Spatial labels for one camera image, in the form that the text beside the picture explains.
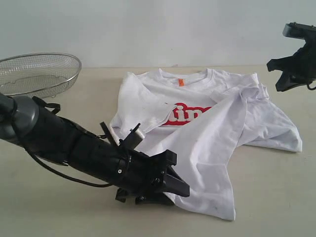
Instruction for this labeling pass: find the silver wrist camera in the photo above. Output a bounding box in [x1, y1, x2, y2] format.
[282, 22, 316, 44]
[119, 123, 145, 151]

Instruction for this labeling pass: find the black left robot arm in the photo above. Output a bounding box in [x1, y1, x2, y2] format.
[0, 95, 190, 205]

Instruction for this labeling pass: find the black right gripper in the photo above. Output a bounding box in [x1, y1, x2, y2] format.
[267, 44, 316, 91]

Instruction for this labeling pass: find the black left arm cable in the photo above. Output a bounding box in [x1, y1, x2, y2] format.
[24, 103, 117, 188]

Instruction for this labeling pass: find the metal wire mesh basket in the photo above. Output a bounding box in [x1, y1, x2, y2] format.
[0, 52, 82, 98]

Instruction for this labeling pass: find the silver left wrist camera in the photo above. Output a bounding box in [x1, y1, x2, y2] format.
[119, 123, 145, 151]

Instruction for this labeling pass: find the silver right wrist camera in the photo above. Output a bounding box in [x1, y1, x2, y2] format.
[282, 22, 316, 44]

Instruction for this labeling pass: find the white t-shirt red logo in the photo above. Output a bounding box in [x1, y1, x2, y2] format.
[110, 69, 303, 221]

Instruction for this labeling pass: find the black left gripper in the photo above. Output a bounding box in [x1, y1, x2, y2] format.
[116, 150, 190, 206]

